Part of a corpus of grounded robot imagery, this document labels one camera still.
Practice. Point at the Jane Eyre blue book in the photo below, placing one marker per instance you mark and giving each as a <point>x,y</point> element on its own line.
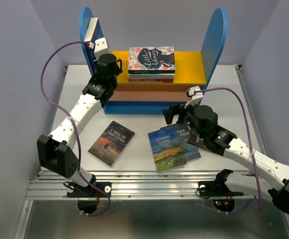
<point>93,33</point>

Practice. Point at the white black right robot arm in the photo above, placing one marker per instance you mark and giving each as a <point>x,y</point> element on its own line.
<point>271,178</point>

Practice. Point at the pink red spine book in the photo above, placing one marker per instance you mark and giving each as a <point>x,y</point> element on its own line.
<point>151,80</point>

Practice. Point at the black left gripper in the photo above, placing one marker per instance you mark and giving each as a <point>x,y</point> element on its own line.
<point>118,70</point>

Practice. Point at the aluminium mounting rail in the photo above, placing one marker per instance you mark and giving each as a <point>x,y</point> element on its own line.
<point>133,185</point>

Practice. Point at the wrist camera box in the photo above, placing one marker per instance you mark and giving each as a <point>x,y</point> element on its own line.
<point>195,96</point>
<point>100,47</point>

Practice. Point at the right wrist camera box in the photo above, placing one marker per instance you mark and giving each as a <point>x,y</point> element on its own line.
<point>195,96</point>

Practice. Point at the Animal Farm blue book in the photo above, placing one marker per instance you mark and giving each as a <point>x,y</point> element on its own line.
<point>166,148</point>

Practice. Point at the Little Women floral book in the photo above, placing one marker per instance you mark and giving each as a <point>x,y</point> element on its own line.
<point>151,60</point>

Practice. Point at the Tale of Two Cities book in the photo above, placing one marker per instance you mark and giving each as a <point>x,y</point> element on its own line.
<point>111,144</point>

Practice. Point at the teal spine book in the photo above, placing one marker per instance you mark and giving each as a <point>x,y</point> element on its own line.
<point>153,75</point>

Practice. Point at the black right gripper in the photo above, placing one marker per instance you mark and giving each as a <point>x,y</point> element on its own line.
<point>174,109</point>

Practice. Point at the Three Days to See book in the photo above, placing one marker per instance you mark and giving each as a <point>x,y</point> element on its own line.
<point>196,140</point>

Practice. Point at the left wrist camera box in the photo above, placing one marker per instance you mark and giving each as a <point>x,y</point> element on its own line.
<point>100,47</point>

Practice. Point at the Nineteen Eighty-Four dark book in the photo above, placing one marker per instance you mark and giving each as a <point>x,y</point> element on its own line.
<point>191,152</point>

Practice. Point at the blue yellow wooden bookshelf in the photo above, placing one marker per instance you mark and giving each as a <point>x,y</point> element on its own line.
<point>192,69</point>

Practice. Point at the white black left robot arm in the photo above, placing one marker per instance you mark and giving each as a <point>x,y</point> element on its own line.
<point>55,151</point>

